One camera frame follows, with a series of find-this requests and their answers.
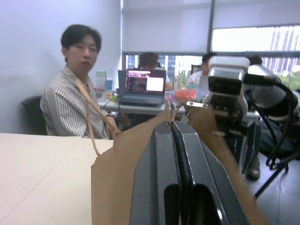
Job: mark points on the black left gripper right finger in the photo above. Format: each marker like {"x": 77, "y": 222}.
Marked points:
{"x": 206, "y": 178}

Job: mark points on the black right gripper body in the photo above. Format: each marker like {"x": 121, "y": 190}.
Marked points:
{"x": 230, "y": 122}

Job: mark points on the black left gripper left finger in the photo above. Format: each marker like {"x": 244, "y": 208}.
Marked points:
{"x": 154, "y": 175}

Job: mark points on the brown paper bag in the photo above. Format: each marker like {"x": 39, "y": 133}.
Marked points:
{"x": 112, "y": 187}

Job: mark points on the brown shoe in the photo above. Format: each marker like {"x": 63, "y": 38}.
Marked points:
{"x": 254, "y": 168}

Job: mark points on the orange bowl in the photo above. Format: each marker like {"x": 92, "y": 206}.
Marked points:
{"x": 185, "y": 93}

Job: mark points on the person in white shirt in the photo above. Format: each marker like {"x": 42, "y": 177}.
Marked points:
{"x": 206, "y": 68}

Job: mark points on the person with dark hair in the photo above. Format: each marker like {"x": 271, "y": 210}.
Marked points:
{"x": 257, "y": 65}

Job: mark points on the black tripod stand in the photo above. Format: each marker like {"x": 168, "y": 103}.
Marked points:
{"x": 274, "y": 178}

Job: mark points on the white office desk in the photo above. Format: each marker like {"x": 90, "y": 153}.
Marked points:
{"x": 133, "y": 108}

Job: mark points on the open laptop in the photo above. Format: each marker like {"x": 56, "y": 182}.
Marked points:
{"x": 144, "y": 82}

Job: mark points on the person behind laptop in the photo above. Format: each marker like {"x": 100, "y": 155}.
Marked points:
{"x": 150, "y": 61}

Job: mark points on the green lidded plastic jar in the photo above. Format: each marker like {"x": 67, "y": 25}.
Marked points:
{"x": 101, "y": 80}

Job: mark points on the short white roller blind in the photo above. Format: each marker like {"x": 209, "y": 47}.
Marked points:
{"x": 255, "y": 12}

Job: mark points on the person in striped shirt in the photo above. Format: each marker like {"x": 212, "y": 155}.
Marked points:
{"x": 68, "y": 103}

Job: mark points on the wide white roller blind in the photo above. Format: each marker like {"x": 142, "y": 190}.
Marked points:
{"x": 166, "y": 25}

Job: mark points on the black office chair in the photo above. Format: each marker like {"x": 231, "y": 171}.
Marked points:
{"x": 32, "y": 114}

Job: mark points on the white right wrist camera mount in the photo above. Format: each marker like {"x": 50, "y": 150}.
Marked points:
{"x": 228, "y": 63}

